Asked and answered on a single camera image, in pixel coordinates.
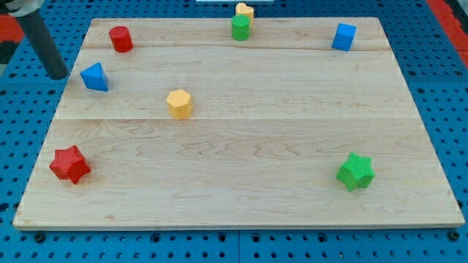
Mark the blue triangle block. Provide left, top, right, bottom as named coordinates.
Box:
left=80, top=62, right=108, bottom=92

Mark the green star block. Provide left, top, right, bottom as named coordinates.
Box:
left=336, top=152, right=375, bottom=191

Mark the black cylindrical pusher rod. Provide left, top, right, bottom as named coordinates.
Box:
left=15, top=5, right=69, bottom=80

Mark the green cylinder block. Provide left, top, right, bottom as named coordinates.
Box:
left=231, top=15, right=250, bottom=41

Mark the yellow heart block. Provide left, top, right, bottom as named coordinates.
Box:
left=235, top=2, right=254, bottom=26

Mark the blue cube block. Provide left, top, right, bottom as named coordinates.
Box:
left=332, top=23, right=357, bottom=51

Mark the light wooden board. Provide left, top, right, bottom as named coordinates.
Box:
left=13, top=17, right=464, bottom=231

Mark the red star block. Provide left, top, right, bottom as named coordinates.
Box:
left=49, top=145, right=91, bottom=185

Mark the red cylinder block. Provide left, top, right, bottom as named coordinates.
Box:
left=109, top=26, right=133, bottom=53

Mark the yellow hexagon block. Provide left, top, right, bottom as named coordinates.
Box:
left=166, top=89, right=193, bottom=120

